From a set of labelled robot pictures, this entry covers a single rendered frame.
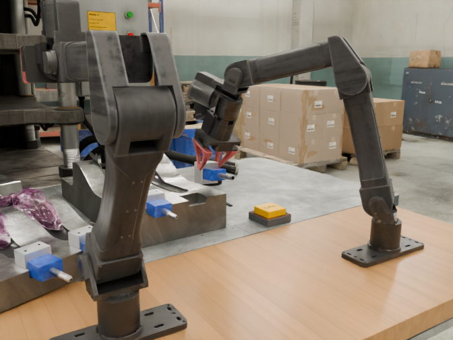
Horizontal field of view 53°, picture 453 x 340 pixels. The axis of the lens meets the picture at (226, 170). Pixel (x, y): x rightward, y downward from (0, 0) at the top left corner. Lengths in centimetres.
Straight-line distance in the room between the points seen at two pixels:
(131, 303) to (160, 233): 38
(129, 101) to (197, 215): 62
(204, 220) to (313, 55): 45
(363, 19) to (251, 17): 245
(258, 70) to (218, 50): 745
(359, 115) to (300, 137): 391
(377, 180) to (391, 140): 504
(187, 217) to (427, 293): 53
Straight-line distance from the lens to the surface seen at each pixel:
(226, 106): 105
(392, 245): 104
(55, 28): 81
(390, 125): 599
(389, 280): 95
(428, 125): 813
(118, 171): 54
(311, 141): 493
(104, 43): 52
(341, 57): 96
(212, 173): 110
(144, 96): 51
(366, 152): 99
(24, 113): 172
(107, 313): 70
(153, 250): 102
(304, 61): 100
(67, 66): 70
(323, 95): 498
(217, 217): 112
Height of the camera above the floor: 121
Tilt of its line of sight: 13 degrees down
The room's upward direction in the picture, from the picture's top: straight up
